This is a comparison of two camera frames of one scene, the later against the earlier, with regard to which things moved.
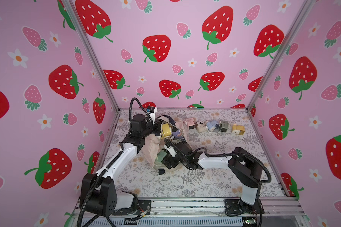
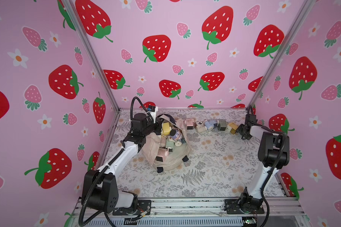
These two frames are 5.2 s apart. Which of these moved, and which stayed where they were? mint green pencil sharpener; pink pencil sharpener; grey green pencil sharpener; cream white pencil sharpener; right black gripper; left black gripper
Moved: right black gripper; mint green pencil sharpener
Stayed: left black gripper; cream white pencil sharpener; pink pencil sharpener; grey green pencil sharpener
